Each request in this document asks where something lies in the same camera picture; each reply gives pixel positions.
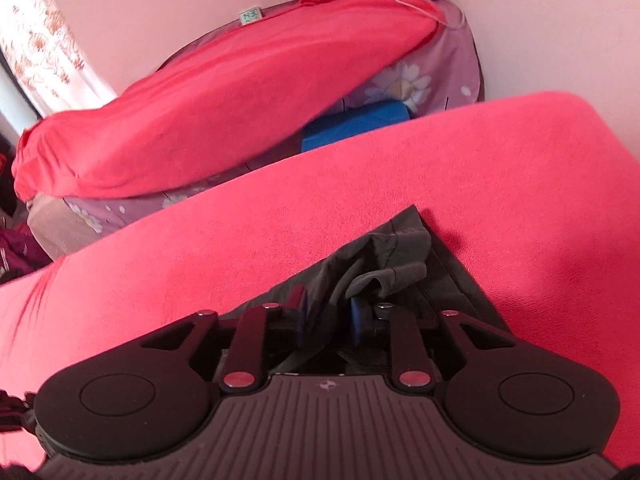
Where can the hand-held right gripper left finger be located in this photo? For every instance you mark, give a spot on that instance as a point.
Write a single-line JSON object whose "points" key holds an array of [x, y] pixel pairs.
{"points": [[301, 317]]}

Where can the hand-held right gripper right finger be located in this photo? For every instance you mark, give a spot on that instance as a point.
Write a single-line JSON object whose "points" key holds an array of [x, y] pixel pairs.
{"points": [[358, 322]]}

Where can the dark grey pants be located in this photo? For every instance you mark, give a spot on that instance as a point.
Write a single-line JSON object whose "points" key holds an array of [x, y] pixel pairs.
{"points": [[390, 255]]}

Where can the red bed blanket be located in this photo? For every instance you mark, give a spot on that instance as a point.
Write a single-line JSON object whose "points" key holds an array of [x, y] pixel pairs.
{"points": [[150, 260]]}

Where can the blue box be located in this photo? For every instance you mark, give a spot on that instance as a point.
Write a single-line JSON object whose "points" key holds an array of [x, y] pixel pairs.
{"points": [[350, 125]]}

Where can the red pillow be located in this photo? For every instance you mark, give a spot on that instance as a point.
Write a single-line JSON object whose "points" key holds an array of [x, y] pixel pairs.
{"points": [[225, 100]]}

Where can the pile of dark clothes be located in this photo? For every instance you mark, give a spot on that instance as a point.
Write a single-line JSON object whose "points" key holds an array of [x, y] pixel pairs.
{"points": [[20, 250]]}

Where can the black cloth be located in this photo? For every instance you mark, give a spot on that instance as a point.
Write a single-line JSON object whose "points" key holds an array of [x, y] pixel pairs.
{"points": [[15, 412]]}

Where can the small digital clock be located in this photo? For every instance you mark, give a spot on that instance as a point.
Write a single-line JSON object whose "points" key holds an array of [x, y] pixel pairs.
{"points": [[251, 15]]}

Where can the white floral curtain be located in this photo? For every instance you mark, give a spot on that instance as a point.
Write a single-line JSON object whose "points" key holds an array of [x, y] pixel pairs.
{"points": [[45, 50]]}

